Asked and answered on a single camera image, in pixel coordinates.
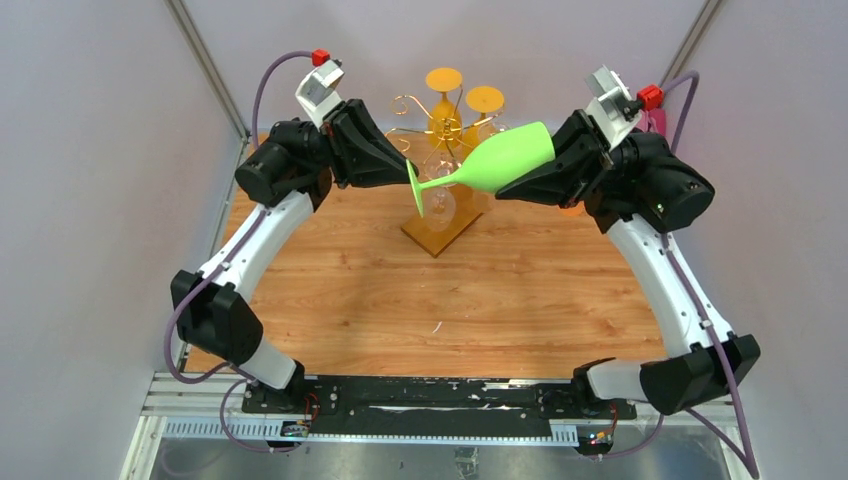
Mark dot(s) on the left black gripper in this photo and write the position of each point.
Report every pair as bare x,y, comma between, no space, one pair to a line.
369,159

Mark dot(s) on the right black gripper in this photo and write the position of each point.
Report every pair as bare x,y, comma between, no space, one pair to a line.
565,182

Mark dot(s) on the green wine glass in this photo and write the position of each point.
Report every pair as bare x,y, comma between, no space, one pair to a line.
495,163

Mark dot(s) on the gold wire glass rack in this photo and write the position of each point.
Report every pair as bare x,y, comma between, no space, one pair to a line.
436,243

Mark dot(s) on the orange wine glass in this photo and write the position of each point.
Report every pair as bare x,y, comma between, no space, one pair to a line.
578,210

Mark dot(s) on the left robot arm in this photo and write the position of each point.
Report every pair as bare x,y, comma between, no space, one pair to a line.
287,176

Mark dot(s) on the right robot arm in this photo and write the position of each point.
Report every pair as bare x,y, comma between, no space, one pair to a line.
639,194

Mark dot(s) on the front clear wine glass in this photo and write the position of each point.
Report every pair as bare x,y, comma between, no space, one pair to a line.
439,203

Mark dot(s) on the clear wine glass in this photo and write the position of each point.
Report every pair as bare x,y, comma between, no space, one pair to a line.
483,201
439,203

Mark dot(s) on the rear yellow wine glass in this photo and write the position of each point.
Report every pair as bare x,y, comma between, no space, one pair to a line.
445,122

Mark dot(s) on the yellow wine glass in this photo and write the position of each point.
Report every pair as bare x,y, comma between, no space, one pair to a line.
487,102
445,122

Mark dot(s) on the right clear wine glass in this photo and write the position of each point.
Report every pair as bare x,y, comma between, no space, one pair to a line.
483,201

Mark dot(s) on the right yellow wine glass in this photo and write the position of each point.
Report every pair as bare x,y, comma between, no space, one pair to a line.
487,102

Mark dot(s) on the pink camouflage cloth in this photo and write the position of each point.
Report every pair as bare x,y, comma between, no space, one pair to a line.
654,121

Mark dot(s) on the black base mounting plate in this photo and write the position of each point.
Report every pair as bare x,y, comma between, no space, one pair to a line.
436,407

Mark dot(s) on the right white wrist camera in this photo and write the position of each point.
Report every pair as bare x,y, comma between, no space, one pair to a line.
612,107

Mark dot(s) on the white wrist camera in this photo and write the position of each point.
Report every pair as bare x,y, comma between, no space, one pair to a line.
612,107
316,93

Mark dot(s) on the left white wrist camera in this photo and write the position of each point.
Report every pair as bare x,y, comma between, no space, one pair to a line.
316,93

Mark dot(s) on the aluminium frame rail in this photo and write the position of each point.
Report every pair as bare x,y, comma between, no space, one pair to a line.
212,409

